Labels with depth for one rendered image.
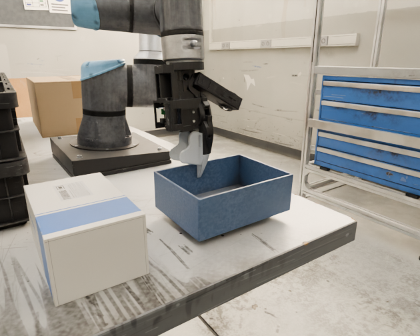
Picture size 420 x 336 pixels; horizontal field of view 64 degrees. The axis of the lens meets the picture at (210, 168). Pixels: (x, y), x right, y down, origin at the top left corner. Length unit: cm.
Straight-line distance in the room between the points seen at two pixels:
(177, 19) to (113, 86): 38
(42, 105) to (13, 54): 262
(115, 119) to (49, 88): 46
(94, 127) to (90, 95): 8
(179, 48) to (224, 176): 27
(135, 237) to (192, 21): 36
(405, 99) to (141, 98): 139
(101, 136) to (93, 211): 50
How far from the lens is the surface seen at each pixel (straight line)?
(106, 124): 95
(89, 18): 70
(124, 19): 70
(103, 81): 94
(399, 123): 199
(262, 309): 152
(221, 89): 64
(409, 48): 292
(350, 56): 316
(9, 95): 62
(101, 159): 87
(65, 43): 406
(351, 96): 211
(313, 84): 226
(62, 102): 138
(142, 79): 95
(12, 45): 398
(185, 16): 61
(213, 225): 53
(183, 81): 62
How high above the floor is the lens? 98
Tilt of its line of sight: 18 degrees down
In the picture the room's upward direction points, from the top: straight up
